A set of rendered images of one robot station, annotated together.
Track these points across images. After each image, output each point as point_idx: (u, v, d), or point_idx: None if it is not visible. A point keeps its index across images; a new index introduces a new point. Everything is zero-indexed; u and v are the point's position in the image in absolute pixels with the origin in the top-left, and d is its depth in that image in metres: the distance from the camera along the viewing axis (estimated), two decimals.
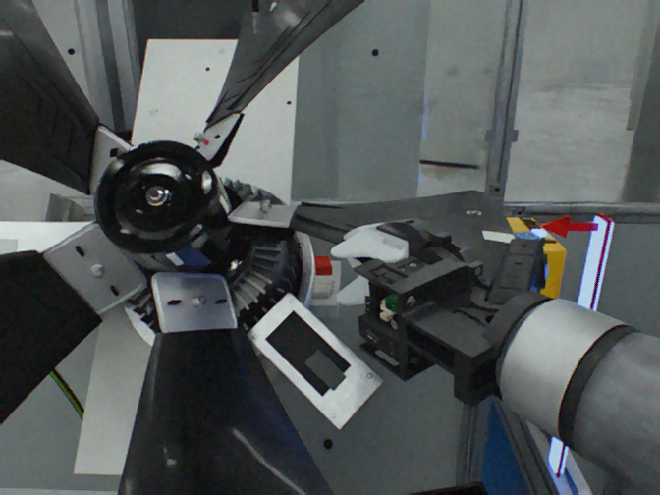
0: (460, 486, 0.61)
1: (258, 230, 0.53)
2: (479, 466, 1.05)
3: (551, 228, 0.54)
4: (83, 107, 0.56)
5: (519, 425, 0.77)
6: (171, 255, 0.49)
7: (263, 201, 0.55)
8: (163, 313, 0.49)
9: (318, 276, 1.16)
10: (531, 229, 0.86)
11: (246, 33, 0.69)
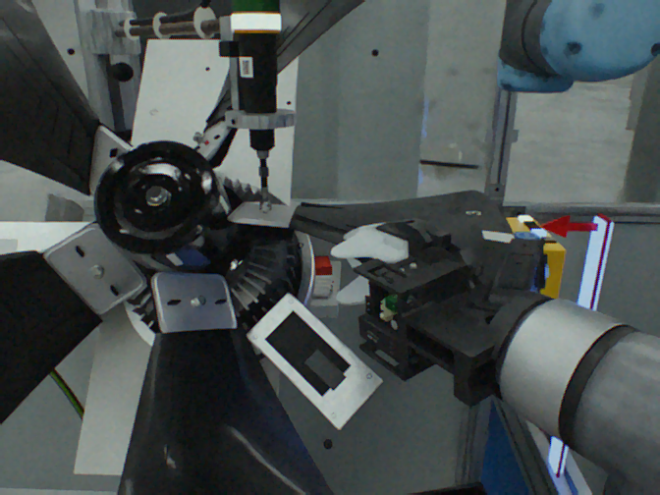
0: (460, 486, 0.61)
1: (258, 230, 0.53)
2: (479, 466, 1.05)
3: (550, 228, 0.54)
4: (83, 107, 0.56)
5: (519, 425, 0.77)
6: (171, 255, 0.49)
7: (263, 202, 0.55)
8: (163, 313, 0.49)
9: (317, 276, 1.16)
10: (531, 229, 0.86)
11: None
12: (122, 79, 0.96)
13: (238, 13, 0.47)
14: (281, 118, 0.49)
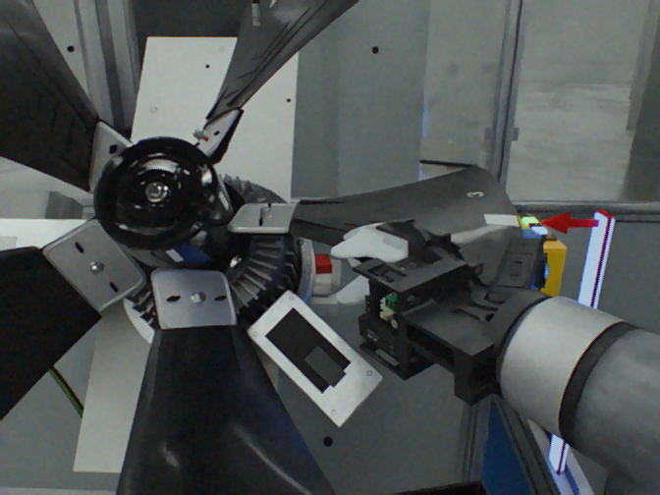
0: (460, 483, 0.61)
1: (258, 226, 0.53)
2: (479, 464, 1.05)
3: (551, 224, 0.54)
4: (82, 103, 0.56)
5: (519, 423, 0.77)
6: (171, 251, 0.49)
7: (263, 208, 0.55)
8: (162, 309, 0.49)
9: (317, 275, 1.15)
10: (531, 227, 0.85)
11: (246, 30, 0.69)
12: None
13: None
14: None
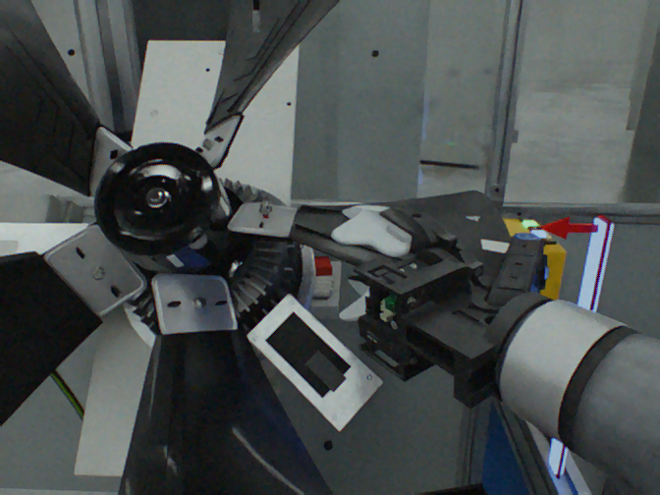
0: (460, 487, 0.61)
1: (172, 302, 0.51)
2: (479, 467, 1.05)
3: (550, 229, 0.54)
4: (248, 95, 0.56)
5: (519, 426, 0.77)
6: (102, 234, 0.50)
7: (200, 300, 0.52)
8: (61, 248, 0.52)
9: (318, 277, 1.16)
10: (531, 230, 0.86)
11: (437, 202, 0.61)
12: None
13: None
14: None
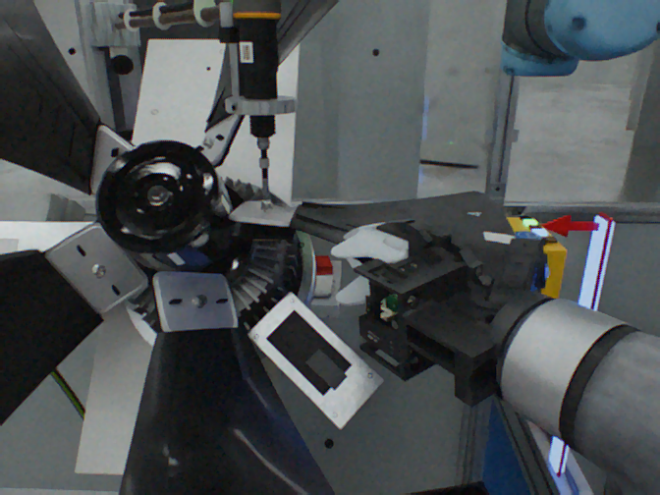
0: (461, 485, 0.61)
1: (173, 301, 0.51)
2: (479, 466, 1.05)
3: (551, 227, 0.54)
4: None
5: (520, 425, 0.77)
6: (104, 232, 0.50)
7: (201, 298, 0.52)
8: (62, 247, 0.52)
9: (318, 276, 1.16)
10: (531, 229, 0.86)
11: (438, 201, 0.61)
12: (122, 72, 0.96)
13: None
14: (282, 104, 0.49)
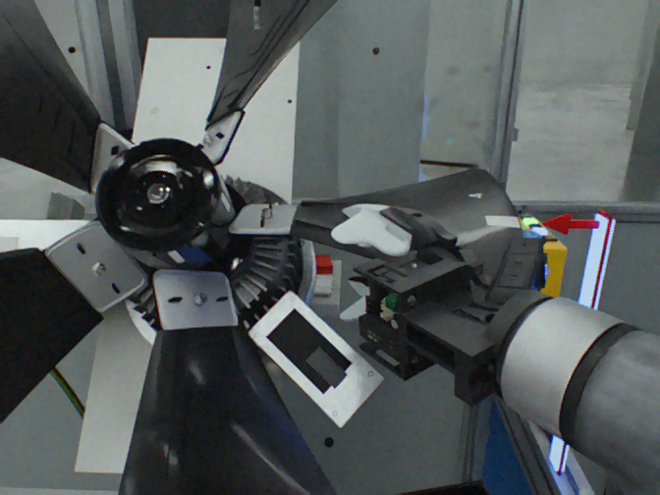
0: (461, 484, 0.61)
1: (173, 299, 0.51)
2: (480, 465, 1.05)
3: (552, 225, 0.54)
4: (249, 91, 0.56)
5: (520, 423, 0.77)
6: (104, 230, 0.50)
7: (201, 296, 0.52)
8: (62, 245, 0.52)
9: (318, 275, 1.16)
10: (532, 228, 0.86)
11: (438, 184, 0.60)
12: None
13: None
14: None
